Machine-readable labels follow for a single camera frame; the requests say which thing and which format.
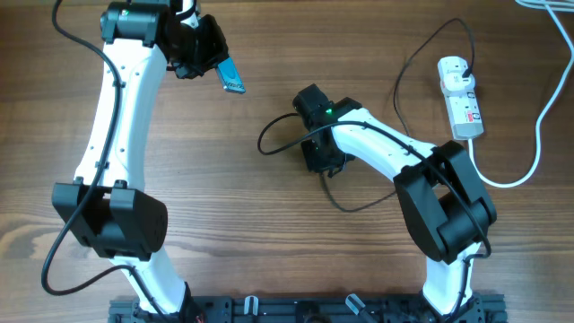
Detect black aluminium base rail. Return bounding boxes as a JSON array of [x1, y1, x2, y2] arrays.
[[108, 292, 509, 323]]

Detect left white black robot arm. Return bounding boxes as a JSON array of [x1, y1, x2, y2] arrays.
[[52, 1, 245, 322]]

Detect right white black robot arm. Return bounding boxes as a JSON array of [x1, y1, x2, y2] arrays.
[[292, 84, 497, 321]]

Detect white power strip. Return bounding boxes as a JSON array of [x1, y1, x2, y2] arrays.
[[438, 56, 484, 141]]

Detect white USB charger plug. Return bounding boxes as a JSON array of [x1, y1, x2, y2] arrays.
[[440, 72, 475, 96]]

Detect blue Galaxy S25 smartphone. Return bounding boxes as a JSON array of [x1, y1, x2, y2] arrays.
[[216, 57, 246, 94]]

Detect white power strip cord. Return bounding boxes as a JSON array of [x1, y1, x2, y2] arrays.
[[467, 0, 574, 189]]

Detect white cables at corner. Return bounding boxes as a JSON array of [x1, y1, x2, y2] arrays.
[[513, 0, 574, 13]]

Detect black USB-C charging cable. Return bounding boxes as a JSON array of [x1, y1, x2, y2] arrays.
[[319, 17, 476, 214]]

